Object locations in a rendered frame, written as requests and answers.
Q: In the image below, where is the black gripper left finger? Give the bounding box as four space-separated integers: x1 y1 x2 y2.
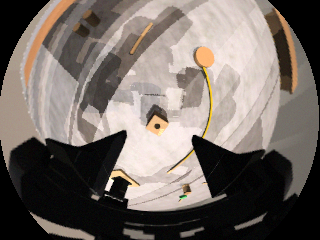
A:
44 131 127 197

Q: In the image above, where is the tan round wooden button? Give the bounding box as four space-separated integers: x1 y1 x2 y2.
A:
193 47 215 68

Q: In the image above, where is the tan wooden cylinder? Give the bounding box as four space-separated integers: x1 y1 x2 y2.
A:
181 184 192 195

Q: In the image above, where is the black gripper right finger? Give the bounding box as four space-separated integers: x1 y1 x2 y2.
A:
191 135 265 199

